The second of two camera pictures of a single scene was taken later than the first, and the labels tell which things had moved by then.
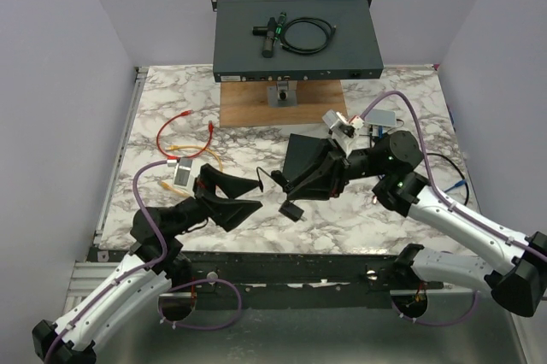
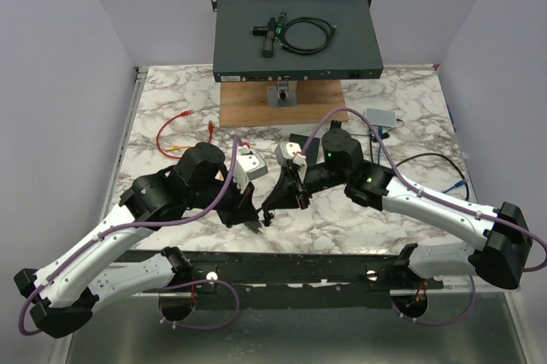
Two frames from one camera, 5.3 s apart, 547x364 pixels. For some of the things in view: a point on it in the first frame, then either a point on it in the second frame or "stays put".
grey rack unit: x=353 y=54 stays put
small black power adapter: x=292 y=212 to x=254 y=226
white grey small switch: x=381 y=117 stays put
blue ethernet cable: x=382 y=176 stays put
